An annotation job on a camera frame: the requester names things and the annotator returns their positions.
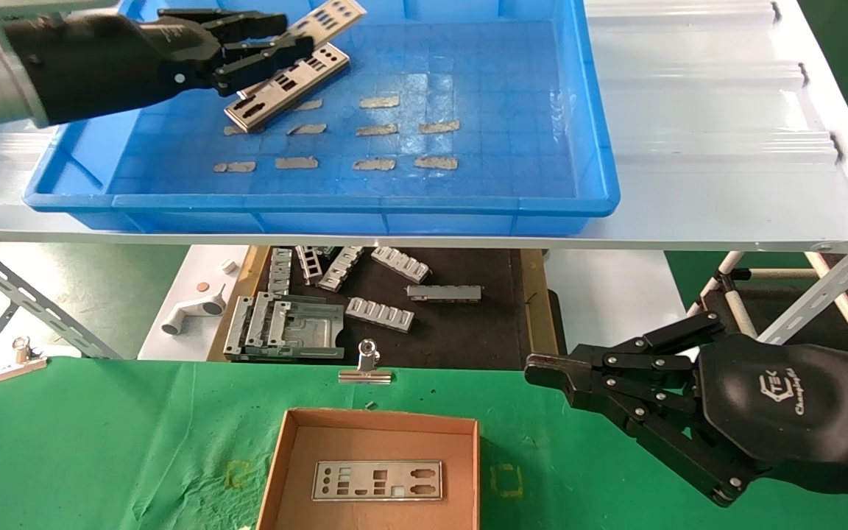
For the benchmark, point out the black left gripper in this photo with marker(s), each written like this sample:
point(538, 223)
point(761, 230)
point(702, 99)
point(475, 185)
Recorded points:
point(115, 62)

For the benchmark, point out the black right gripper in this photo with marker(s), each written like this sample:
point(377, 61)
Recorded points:
point(807, 412)

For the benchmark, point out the silver metal I/O shield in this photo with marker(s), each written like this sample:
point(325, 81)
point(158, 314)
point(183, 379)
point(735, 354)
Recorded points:
point(328, 16)
point(299, 96)
point(398, 475)

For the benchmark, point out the black tray of metal parts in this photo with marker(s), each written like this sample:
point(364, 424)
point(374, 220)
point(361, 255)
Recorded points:
point(534, 316)

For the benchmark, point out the black parts mat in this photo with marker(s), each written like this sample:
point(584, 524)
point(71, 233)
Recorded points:
point(468, 331)

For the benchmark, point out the blue plastic tray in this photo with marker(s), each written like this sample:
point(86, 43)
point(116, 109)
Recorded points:
point(505, 110)

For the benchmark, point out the brown cardboard box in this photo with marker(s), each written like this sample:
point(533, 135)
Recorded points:
point(365, 442)

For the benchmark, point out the long cream rack pipe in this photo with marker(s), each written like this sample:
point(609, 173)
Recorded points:
point(739, 313)

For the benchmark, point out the white rack leg pipe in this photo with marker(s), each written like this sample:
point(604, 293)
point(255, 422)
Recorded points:
point(722, 271)

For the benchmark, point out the black rack mat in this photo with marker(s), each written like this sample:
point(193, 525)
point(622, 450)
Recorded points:
point(777, 294)

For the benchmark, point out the cream rack cross pipe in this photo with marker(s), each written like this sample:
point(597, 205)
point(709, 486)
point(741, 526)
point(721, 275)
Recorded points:
point(777, 274)

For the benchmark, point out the grey metal bar part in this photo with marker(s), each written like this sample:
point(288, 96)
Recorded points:
point(444, 293)

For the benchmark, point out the small white cap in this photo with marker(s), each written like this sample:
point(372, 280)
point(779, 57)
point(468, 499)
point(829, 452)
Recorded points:
point(229, 266)

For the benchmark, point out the grey finned metal part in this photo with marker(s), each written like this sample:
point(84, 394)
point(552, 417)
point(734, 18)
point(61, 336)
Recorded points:
point(400, 263)
point(379, 313)

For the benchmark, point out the silver binder clip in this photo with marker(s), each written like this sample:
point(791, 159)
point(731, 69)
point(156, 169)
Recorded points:
point(365, 377)
point(19, 368)

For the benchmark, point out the large grey metal plate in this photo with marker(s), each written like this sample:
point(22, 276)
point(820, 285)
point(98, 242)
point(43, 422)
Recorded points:
point(313, 327)

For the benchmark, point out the white metal shelf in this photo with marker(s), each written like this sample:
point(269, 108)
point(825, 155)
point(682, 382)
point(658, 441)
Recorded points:
point(726, 110)

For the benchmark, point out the white perforated shelf post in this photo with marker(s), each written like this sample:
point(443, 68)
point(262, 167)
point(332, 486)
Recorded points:
point(821, 285)
point(52, 312)

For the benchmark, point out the grey slotted metal bracket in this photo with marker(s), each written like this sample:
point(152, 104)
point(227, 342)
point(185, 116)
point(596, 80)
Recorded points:
point(280, 270)
point(308, 261)
point(341, 266)

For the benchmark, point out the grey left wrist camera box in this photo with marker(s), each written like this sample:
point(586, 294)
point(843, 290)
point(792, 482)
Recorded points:
point(26, 6)

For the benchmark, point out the grey metal frame bracket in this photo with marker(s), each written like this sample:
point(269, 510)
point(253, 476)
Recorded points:
point(244, 324)

